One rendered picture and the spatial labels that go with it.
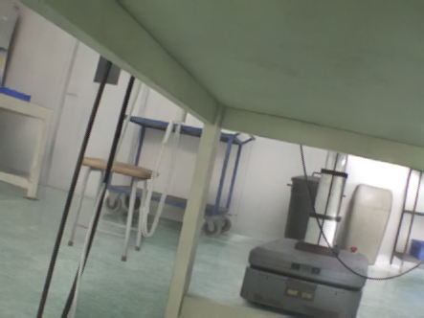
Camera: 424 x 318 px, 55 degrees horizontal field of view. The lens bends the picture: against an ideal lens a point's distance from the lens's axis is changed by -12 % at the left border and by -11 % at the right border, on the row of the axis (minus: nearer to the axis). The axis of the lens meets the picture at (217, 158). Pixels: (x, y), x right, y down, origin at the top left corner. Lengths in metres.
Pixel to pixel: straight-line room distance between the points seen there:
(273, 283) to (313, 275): 0.17
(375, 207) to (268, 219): 1.05
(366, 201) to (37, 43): 4.01
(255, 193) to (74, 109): 2.12
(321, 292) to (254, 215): 2.52
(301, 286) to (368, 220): 2.19
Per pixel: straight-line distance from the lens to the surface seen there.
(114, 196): 3.97
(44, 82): 5.26
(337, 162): 2.10
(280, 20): 0.55
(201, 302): 1.35
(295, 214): 3.80
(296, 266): 1.83
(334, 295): 1.86
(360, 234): 3.95
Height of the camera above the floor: 0.53
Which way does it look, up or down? 2 degrees up
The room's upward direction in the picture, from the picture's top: 12 degrees clockwise
